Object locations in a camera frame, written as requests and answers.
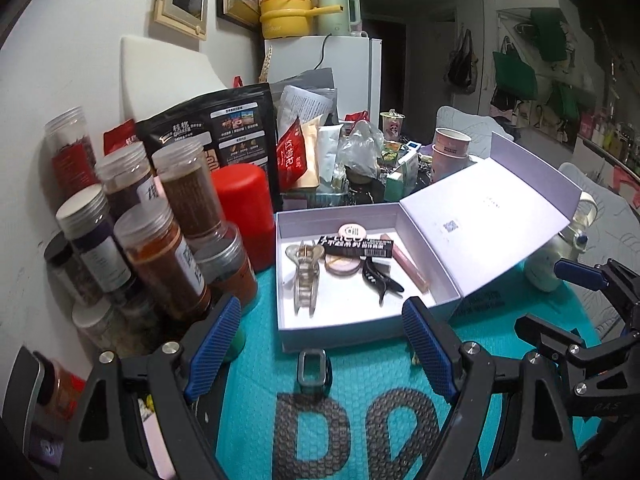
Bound white foam board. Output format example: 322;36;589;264
120;35;226;122

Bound light green kettle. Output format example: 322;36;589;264
317;0;362;36

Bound wall intercom panel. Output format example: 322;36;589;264
153;0;208;41

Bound beige hair claw clip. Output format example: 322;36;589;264
285;243;324;318

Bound jar with white label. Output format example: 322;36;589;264
114;197;210;320

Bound black lip gloss box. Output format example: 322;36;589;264
318;235;394;258

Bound black snack pouch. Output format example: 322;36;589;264
134;84;282;211

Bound red cylindrical canister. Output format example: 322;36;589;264
212;164;276;272

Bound dark green square tin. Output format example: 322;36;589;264
296;349;333;398

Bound pink paper cups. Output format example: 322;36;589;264
432;127;472;181

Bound round white compact case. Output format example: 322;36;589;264
324;255;362;276

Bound dark purple jar white label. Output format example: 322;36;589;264
55;184;134;297

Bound yellow pot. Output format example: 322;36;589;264
259;0;338;40

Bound clear plastic bag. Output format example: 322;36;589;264
336;120;385;179

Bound medicine box white green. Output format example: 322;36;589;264
384;151;419;202

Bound pink lipstick tube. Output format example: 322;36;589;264
380;233;430;294

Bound teal bubble mailer mat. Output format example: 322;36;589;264
215;266;600;479

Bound small pink round jar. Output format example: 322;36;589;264
338;222;367;240

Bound short orange spice jar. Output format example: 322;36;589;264
194;221;258;315

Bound white mini fridge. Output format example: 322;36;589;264
265;35;382;122

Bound white square planter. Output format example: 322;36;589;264
138;399;177;480

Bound black curved hair clip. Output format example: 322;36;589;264
362;257;405;306

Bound tall brown spice jar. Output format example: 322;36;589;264
152;138;224;240

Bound lilac gift box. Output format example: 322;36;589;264
276;134;582;352

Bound red snack packet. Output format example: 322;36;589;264
277;118;307;192

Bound red filled jar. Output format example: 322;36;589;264
44;106;99;198

